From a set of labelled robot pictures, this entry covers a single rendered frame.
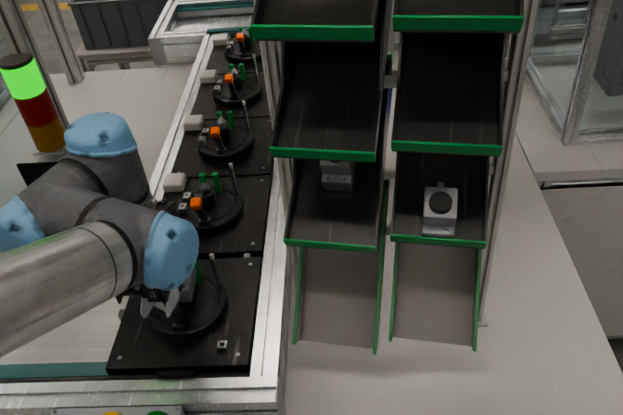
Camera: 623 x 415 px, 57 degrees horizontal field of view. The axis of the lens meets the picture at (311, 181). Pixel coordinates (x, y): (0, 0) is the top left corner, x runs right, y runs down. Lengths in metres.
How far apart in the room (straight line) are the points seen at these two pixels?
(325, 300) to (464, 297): 0.22
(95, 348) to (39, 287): 0.67
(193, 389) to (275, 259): 0.30
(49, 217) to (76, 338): 0.56
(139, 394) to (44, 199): 0.45
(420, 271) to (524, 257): 0.39
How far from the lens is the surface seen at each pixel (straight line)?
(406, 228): 0.84
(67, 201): 0.65
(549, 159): 1.57
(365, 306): 0.95
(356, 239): 0.82
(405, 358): 1.11
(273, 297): 1.07
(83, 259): 0.53
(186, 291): 0.99
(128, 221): 0.58
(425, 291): 0.96
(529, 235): 1.35
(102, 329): 1.18
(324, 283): 0.96
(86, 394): 1.06
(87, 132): 0.71
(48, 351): 1.19
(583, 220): 1.68
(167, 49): 2.10
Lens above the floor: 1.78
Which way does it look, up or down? 39 degrees down
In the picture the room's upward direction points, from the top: 6 degrees counter-clockwise
